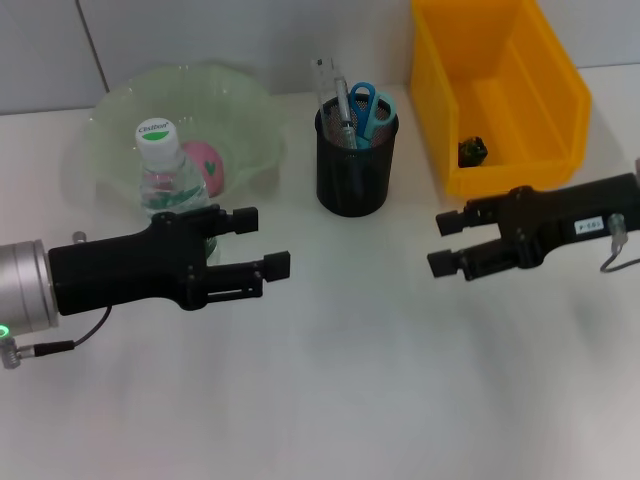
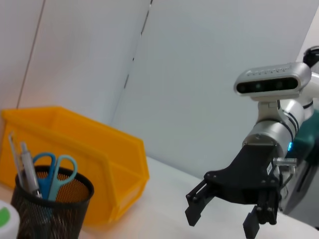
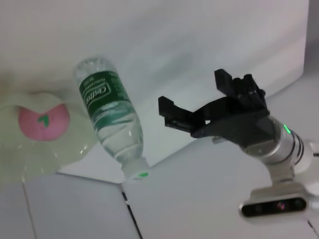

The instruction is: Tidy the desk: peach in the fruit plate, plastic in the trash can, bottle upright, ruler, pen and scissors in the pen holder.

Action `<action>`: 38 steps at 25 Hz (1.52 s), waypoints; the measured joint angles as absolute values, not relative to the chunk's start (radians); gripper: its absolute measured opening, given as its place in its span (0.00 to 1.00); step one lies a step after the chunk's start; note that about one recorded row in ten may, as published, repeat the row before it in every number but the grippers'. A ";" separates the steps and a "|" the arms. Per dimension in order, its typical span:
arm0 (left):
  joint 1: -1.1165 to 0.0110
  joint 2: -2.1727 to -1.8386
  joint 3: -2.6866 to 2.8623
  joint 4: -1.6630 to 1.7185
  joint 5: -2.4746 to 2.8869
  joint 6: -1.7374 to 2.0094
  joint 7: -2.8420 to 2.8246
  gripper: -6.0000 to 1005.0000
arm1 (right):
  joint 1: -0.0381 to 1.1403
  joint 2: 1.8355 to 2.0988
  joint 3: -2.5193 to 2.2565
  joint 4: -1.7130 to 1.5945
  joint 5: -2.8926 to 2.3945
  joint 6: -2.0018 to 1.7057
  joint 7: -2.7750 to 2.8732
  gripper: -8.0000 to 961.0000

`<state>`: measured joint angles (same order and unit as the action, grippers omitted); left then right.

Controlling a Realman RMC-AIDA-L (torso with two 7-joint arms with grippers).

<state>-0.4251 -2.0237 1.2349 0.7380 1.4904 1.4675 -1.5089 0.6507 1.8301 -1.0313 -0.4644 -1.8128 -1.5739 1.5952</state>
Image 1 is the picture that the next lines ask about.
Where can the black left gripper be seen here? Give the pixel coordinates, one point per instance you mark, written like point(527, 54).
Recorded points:
point(130, 270)

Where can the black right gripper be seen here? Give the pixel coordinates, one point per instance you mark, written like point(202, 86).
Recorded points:
point(565, 215)

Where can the clear plastic ruler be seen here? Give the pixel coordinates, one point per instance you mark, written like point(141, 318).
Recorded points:
point(325, 85)

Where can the yellow plastic bin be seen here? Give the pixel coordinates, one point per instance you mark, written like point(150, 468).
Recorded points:
point(510, 125)

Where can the blue teal scissors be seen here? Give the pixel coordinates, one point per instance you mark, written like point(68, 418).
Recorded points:
point(367, 120)

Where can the green glass fruit plate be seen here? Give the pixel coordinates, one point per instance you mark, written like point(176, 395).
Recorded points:
point(225, 110)

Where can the pink peach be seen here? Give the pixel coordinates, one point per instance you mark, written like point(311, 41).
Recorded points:
point(210, 165)

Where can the black mesh pen cup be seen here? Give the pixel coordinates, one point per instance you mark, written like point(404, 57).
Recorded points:
point(350, 190)

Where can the silver clear pen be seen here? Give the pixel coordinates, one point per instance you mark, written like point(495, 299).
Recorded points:
point(345, 115)

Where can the clear green-label water bottle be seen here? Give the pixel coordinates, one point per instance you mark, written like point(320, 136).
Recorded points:
point(170, 190)

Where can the green plastic wrapper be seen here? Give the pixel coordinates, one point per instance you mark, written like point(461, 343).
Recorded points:
point(472, 152)

